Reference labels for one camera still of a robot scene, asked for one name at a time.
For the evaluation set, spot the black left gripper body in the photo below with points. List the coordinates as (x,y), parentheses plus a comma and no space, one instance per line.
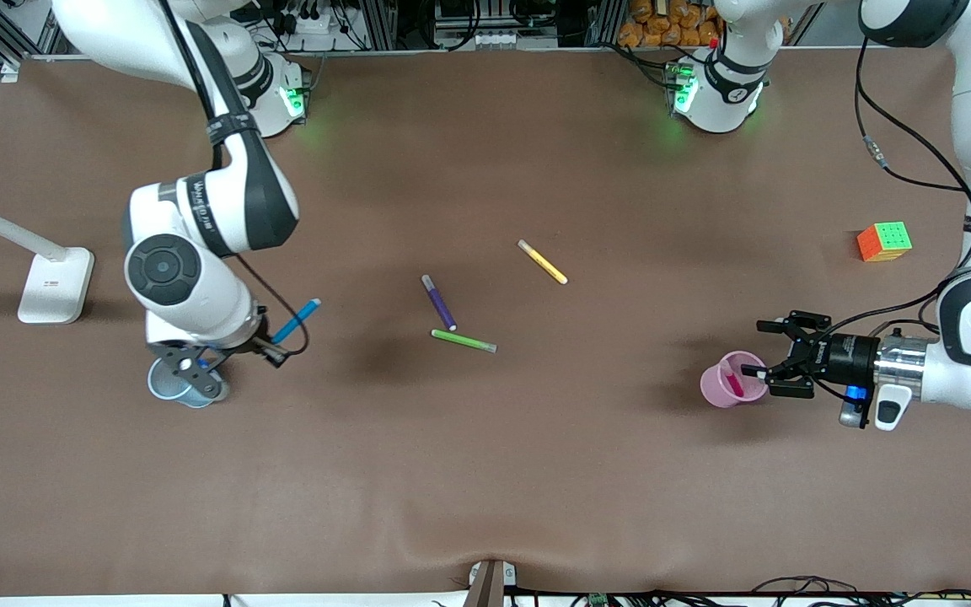
(844,352)

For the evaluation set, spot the blue marker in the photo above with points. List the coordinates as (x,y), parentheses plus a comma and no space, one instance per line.
(300,316)

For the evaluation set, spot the pink marker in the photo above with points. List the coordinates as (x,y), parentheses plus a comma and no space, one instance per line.
(734,384)

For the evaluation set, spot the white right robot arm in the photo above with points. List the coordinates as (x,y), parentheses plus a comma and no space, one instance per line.
(233,202)

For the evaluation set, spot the light blue ribbed cup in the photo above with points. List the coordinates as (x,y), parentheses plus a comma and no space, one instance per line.
(163,386)

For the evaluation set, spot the pink ribbed cup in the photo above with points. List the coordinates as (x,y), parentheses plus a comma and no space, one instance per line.
(715,386)

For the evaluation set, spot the multicolour puzzle cube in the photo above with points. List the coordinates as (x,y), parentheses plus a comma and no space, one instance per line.
(884,242)

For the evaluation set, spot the white desk lamp stand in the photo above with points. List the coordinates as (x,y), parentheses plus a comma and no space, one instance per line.
(56,287)

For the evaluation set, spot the purple marker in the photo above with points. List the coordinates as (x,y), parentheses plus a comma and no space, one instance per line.
(439,302)

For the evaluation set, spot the green marker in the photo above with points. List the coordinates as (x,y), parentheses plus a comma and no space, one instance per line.
(462,341)

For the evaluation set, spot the brown table mat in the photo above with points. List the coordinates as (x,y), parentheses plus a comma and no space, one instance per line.
(485,472)

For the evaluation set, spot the yellow marker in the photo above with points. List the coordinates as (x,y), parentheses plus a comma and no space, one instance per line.
(543,262)

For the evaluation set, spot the large white power strip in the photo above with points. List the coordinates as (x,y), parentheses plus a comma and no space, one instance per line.
(325,29)

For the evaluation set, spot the orange snack pile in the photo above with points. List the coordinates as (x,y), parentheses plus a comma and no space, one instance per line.
(662,25)

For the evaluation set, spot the small white power strip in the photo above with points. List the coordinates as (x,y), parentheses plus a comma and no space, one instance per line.
(502,40)

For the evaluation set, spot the brown post with bracket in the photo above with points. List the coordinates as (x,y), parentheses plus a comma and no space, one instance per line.
(490,586)

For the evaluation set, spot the aluminium frame profile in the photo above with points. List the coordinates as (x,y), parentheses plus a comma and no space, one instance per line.
(9,67)

